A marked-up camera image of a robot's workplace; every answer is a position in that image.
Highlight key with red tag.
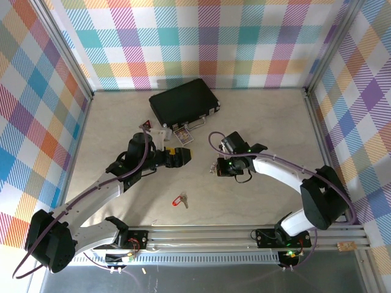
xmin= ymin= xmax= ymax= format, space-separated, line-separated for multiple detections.
xmin=170 ymin=191 xmax=190 ymax=209

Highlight small colourful picture card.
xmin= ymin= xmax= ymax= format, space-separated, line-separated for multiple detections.
xmin=173 ymin=127 xmax=194 ymax=145

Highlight black electronics board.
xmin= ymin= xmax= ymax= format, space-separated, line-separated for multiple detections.
xmin=278 ymin=249 xmax=304 ymax=266
xmin=104 ymin=251 xmax=137 ymax=264

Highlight thin black cable loop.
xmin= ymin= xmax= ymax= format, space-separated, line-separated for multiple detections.
xmin=235 ymin=170 xmax=253 ymax=184

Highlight black briefcase with metal handle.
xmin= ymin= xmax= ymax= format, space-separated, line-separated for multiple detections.
xmin=148 ymin=78 xmax=222 ymax=132

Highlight aluminium table edge rail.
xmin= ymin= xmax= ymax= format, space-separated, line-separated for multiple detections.
xmin=304 ymin=87 xmax=352 ymax=223
xmin=56 ymin=91 xmax=95 ymax=214

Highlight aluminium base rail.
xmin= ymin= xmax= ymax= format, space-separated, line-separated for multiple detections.
xmin=68 ymin=225 xmax=370 ymax=254

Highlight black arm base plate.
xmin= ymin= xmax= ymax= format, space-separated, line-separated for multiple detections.
xmin=255 ymin=228 xmax=313 ymax=248
xmin=114 ymin=229 xmax=150 ymax=250

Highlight grey slotted cable duct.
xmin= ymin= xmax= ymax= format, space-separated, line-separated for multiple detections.
xmin=65 ymin=251 xmax=281 ymax=267

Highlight aluminium frame post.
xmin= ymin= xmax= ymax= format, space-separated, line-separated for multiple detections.
xmin=32 ymin=0 xmax=95 ymax=100
xmin=304 ymin=0 xmax=367 ymax=95

